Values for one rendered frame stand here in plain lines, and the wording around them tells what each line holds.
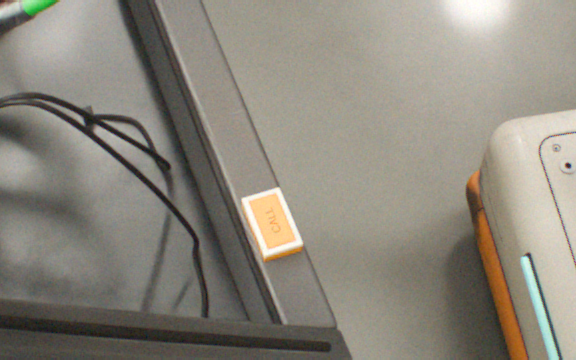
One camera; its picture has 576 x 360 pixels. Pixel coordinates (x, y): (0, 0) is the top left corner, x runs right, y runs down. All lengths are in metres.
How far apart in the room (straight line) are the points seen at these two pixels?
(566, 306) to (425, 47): 0.68
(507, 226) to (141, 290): 0.86
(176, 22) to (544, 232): 0.84
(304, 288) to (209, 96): 0.18
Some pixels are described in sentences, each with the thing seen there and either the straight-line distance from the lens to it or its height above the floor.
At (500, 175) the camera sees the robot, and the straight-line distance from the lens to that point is 1.87.
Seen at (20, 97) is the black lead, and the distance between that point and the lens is 0.98.
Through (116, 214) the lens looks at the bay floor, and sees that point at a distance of 1.14.
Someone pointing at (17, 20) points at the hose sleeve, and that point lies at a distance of 0.85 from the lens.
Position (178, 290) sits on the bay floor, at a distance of 1.10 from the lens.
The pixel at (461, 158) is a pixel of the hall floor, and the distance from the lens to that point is 2.17.
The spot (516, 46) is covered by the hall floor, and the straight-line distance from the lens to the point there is 2.31.
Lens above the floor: 1.83
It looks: 60 degrees down
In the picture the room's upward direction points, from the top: 5 degrees clockwise
